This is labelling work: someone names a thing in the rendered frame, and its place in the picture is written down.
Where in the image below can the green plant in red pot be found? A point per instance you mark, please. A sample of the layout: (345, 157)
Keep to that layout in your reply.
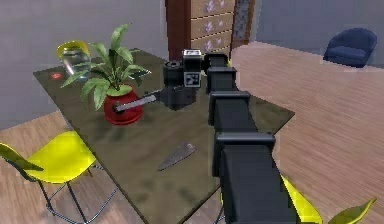
(111, 80)

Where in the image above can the dark blue armchair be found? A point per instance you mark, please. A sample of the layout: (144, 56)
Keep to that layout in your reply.
(350, 46)

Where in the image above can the brown framed patterned door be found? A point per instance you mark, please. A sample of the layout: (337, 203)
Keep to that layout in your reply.
(242, 21)

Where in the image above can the brown chest of drawers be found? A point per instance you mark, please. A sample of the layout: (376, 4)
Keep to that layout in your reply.
(203, 25)

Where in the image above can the grey knife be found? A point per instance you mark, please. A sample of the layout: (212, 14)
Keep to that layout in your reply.
(176, 155)

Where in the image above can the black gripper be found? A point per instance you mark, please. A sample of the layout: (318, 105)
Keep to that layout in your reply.
(176, 86)

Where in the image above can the small red disc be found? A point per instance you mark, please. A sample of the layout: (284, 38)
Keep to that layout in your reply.
(56, 75)

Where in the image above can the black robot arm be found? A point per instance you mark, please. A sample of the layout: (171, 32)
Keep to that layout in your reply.
(245, 156)

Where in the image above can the dark olive dining table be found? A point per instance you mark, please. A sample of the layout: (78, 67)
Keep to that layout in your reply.
(160, 143)

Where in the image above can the clear glass vase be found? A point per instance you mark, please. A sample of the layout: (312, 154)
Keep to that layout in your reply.
(75, 61)

